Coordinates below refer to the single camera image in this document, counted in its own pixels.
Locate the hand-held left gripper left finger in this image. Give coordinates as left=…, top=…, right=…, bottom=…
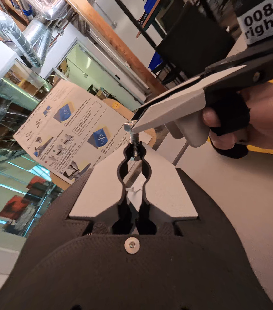
left=69, top=142, right=130, bottom=234

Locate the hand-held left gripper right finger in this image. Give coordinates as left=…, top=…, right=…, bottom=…
left=138, top=142, right=198, bottom=235

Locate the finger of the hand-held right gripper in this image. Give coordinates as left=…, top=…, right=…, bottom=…
left=130, top=88, right=206, bottom=134
left=134, top=65, right=247, bottom=121

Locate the steel hex bolt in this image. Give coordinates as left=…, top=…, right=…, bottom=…
left=124, top=121, right=144, bottom=162

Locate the yellow plastic bin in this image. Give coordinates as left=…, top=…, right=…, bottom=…
left=208, top=77, right=273, bottom=157

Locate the person's right hand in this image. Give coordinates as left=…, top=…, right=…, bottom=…
left=202, top=81, right=273, bottom=152

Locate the black mesh office chair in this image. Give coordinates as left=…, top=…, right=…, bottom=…
left=155, top=2, right=236, bottom=83

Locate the blue storage crate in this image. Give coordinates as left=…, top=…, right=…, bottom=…
left=148, top=52, right=163, bottom=72

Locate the printed instruction sheet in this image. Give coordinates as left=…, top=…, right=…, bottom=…
left=13, top=79, right=152, bottom=183

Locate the silver ventilation duct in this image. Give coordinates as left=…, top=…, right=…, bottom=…
left=0, top=0, right=67, bottom=68

